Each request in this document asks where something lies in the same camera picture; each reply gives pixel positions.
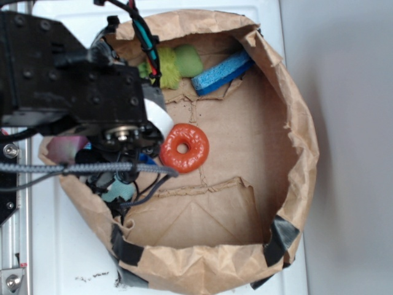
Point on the black mounting bracket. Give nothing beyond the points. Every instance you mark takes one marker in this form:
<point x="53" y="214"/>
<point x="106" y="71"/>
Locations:
<point x="9" y="155"/>

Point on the orange toy donut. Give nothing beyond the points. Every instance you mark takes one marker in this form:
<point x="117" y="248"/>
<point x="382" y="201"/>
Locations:
<point x="185" y="149"/>

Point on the blue sponge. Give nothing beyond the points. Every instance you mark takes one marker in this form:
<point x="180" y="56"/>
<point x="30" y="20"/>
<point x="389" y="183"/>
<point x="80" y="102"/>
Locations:
<point x="223" y="73"/>

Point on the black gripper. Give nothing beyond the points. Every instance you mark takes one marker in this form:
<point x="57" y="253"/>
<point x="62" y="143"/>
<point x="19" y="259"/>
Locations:
<point x="136" y="144"/>

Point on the brown paper bag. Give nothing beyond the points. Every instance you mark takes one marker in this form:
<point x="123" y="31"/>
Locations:
<point x="237" y="219"/>

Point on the light blue cloth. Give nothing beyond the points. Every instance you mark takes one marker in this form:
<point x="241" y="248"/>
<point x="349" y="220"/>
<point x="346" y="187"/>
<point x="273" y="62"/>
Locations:
<point x="119" y="191"/>

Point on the aluminium frame rail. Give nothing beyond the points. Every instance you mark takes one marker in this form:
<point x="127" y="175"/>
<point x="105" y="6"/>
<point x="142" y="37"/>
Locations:
<point x="16" y="257"/>

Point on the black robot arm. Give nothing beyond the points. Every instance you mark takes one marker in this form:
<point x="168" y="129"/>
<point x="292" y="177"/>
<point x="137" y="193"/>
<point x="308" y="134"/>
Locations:
<point x="54" y="86"/>

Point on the green plush toy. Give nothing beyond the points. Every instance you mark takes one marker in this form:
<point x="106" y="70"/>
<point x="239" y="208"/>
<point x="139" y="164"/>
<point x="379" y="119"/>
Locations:
<point x="176" y="63"/>

